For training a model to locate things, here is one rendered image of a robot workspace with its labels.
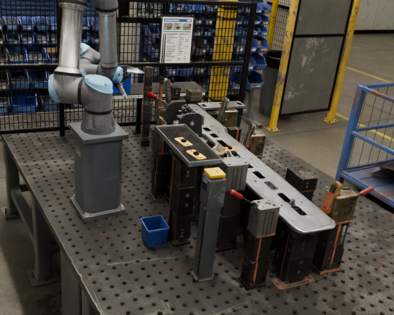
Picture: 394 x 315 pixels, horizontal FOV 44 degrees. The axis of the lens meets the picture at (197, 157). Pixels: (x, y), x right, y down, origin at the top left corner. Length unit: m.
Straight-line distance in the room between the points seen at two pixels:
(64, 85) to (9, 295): 1.36
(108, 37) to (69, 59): 0.20
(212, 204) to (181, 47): 1.62
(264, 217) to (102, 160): 0.78
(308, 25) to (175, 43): 2.54
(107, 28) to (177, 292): 1.13
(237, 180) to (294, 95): 3.73
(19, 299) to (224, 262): 1.34
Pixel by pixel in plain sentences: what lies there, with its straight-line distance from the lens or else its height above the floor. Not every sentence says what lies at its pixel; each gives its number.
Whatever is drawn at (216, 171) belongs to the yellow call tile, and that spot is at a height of 1.16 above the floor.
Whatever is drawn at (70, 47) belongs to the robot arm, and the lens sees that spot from 2.13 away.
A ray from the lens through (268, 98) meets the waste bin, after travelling 5.90.
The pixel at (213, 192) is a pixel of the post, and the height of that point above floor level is 1.09.
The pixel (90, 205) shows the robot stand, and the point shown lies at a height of 0.77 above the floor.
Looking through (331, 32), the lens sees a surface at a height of 1.08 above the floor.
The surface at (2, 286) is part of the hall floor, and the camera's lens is 3.06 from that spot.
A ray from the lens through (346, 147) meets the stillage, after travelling 4.27.
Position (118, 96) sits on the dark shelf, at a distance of 2.88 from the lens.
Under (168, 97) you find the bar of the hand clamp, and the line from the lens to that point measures 2.60.
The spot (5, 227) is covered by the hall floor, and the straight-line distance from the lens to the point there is 3.56.
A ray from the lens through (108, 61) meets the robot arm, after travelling 2.25.
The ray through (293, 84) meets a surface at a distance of 5.54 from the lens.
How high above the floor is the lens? 1.91
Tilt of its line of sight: 25 degrees down
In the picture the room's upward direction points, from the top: 6 degrees clockwise
